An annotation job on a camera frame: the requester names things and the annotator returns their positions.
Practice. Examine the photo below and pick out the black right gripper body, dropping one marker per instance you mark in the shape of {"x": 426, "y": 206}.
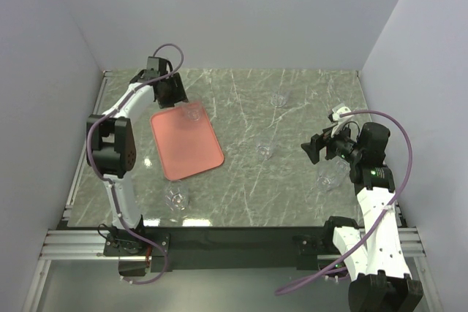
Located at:
{"x": 342, "y": 145}

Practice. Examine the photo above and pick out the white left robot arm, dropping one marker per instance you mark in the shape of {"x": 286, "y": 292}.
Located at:
{"x": 110, "y": 143}

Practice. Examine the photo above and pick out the clear glass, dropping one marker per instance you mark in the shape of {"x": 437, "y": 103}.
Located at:
{"x": 176, "y": 195}
{"x": 192, "y": 107}
{"x": 279, "y": 98}

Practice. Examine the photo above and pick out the clear glass table centre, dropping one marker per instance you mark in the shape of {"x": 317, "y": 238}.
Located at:
{"x": 265, "y": 150}

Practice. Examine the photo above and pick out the pink plastic tray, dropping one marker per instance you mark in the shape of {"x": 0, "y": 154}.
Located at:
{"x": 185, "y": 147}

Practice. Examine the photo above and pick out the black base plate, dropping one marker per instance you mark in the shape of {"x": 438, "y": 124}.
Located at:
{"x": 198, "y": 248}

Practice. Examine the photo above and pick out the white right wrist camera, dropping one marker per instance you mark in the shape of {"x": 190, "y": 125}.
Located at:
{"x": 335, "y": 115}

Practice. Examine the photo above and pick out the clear glass under right arm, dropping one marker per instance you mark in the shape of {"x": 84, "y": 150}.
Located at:
{"x": 331, "y": 174}

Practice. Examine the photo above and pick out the aluminium mounting rail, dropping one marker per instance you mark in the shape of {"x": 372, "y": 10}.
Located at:
{"x": 89, "y": 244}

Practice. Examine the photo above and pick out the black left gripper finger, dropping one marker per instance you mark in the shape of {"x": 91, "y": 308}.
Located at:
{"x": 166, "y": 94}
{"x": 178, "y": 90}

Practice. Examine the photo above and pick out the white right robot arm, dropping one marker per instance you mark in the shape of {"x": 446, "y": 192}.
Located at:
{"x": 380, "y": 279}

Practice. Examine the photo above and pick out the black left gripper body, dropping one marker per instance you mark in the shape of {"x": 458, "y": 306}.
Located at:
{"x": 167, "y": 78}

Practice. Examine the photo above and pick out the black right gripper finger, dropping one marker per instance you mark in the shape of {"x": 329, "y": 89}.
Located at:
{"x": 312, "y": 151}
{"x": 319, "y": 141}

